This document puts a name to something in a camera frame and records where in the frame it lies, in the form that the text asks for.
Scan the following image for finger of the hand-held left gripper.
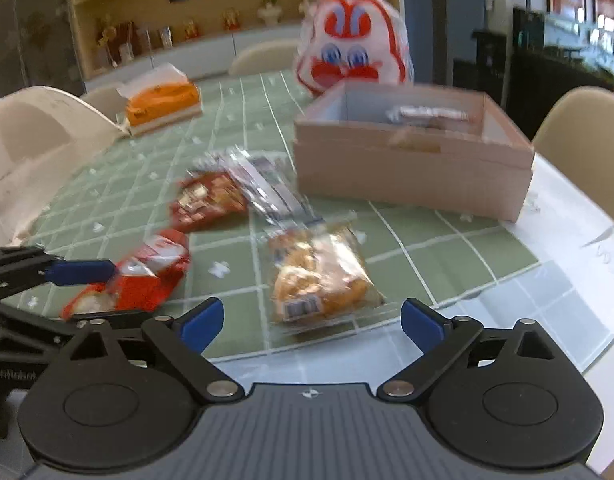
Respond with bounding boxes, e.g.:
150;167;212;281
0;246;116;302
0;299;154;346

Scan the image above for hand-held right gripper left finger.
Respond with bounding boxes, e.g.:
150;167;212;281
62;297;246;404

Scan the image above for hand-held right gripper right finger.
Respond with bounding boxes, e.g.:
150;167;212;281
376;297;558;404

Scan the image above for red and white snack packet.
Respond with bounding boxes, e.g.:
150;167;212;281
61;228;192;322

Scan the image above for clear bread packet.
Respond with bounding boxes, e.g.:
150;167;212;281
259;216;389;332

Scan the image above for pink cardboard box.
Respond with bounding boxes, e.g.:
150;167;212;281
292;82;536;224

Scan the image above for silver snack packet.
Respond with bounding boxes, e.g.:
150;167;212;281
387;104;472;128

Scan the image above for green checked tablecloth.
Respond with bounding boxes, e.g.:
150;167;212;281
12;71;542;363

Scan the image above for clear wrapped snack packet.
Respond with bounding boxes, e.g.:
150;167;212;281
199;148;324;227

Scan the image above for beige chair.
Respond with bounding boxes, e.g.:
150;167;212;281
229;38;314;77
79;81;128;122
531;85;614;237

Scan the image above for orange tissue box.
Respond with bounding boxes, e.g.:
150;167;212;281
116;63;203;138

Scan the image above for red and white rabbit bag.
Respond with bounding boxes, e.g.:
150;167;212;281
292;0;414;99

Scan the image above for black fish tank cabinet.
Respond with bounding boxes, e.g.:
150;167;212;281
506;6;614;113

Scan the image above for wooden wall shelf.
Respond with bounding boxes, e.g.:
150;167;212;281
64;0;406;82

